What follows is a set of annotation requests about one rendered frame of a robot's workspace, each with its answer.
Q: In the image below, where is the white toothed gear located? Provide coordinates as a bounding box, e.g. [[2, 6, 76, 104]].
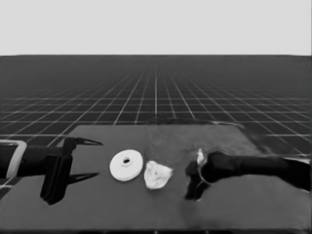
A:
[[149, 162, 175, 183]]

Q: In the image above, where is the large thick white disc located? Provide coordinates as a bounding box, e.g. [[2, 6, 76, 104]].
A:
[[108, 148, 144, 182]]

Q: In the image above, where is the small white T-shaped piece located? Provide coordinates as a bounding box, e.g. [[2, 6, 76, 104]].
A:
[[196, 148, 206, 166]]

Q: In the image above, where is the white round carrier with pins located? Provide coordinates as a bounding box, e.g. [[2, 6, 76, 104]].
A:
[[143, 160, 175, 191]]

